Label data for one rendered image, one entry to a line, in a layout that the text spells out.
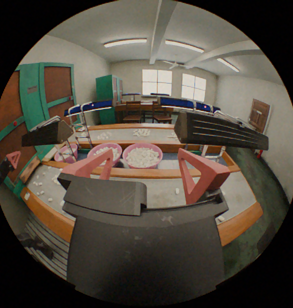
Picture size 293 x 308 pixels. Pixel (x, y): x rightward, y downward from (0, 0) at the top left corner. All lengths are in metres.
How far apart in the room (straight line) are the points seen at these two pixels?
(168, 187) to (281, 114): 4.41
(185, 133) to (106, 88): 2.98
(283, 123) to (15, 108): 5.39
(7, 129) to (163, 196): 1.24
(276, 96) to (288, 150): 1.78
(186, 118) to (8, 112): 1.19
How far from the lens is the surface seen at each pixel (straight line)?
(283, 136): 4.34
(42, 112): 1.21
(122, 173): 0.52
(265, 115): 4.55
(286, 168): 4.34
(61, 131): 0.35
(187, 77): 5.78
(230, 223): 0.55
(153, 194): 0.46
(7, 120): 1.09
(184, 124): 0.22
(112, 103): 0.80
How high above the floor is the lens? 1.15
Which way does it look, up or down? 37 degrees down
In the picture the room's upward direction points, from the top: straight up
